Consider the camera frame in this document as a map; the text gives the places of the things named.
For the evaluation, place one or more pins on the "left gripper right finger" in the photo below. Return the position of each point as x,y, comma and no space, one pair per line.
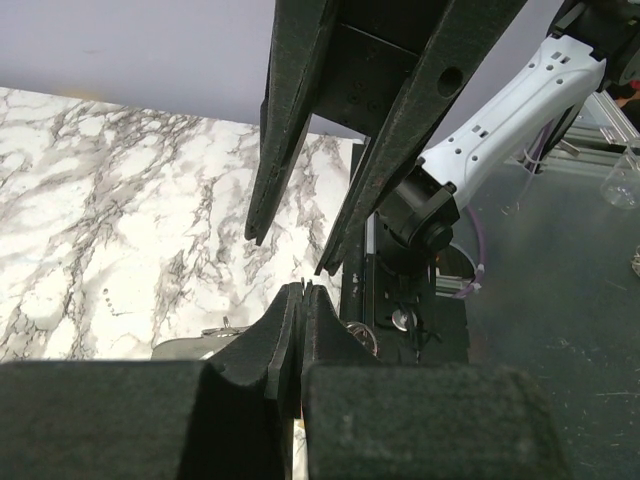
366,419

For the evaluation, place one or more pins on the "steel key organizer plate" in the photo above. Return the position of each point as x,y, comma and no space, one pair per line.
207,344

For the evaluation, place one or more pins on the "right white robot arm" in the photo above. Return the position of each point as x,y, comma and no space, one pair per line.
589,46

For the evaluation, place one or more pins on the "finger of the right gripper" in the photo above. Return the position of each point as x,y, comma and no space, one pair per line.
300,38
458,44

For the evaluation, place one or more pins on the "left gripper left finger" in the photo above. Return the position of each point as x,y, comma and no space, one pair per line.
227,417

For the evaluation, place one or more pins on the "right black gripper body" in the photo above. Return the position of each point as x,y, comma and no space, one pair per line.
373,49

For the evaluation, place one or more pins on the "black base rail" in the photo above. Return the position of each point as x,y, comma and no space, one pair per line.
402,278

